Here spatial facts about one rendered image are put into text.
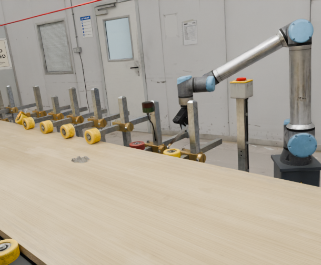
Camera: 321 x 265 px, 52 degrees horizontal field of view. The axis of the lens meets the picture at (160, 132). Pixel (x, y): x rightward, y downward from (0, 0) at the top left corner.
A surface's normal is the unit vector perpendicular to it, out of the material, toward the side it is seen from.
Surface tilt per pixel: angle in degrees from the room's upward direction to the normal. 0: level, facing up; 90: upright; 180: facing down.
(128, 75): 90
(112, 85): 90
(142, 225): 0
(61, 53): 90
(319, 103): 90
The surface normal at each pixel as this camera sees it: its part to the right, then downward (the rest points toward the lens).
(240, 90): -0.67, 0.25
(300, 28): -0.26, 0.15
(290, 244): -0.09, -0.96
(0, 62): 0.74, 0.11
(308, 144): -0.24, 0.36
